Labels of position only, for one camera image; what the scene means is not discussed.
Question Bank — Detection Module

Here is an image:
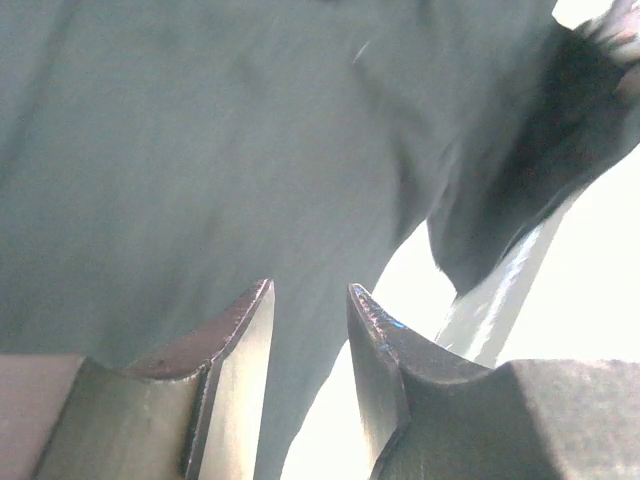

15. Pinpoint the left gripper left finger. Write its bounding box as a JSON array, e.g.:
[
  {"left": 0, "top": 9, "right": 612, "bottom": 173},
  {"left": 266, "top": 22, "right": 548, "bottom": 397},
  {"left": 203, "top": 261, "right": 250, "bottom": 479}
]
[{"left": 127, "top": 279, "right": 275, "bottom": 479}]

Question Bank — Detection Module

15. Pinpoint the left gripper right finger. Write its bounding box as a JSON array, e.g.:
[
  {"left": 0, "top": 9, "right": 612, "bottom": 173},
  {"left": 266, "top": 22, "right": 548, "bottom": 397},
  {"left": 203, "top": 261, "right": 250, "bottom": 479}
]
[{"left": 347, "top": 284, "right": 500, "bottom": 479}]

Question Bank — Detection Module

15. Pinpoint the black t shirt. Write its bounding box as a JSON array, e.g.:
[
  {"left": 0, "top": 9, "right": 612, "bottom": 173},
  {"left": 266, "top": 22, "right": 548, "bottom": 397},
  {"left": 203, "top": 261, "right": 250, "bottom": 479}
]
[{"left": 1, "top": 1, "right": 639, "bottom": 479}]

